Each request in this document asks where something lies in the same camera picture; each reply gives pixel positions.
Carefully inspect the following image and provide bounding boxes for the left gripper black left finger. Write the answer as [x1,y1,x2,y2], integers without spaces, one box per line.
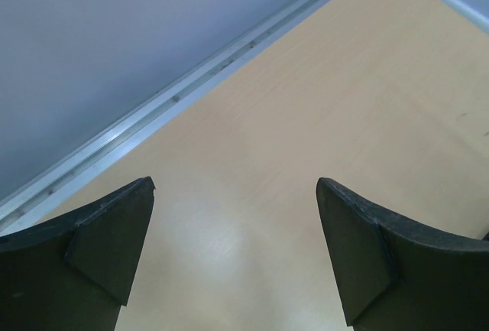
[1,177,155,331]

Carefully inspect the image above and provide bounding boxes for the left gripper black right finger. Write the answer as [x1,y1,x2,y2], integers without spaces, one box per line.
[316,178,488,330]

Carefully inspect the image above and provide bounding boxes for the aluminium left side rail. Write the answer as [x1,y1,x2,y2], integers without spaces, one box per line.
[1,0,330,235]

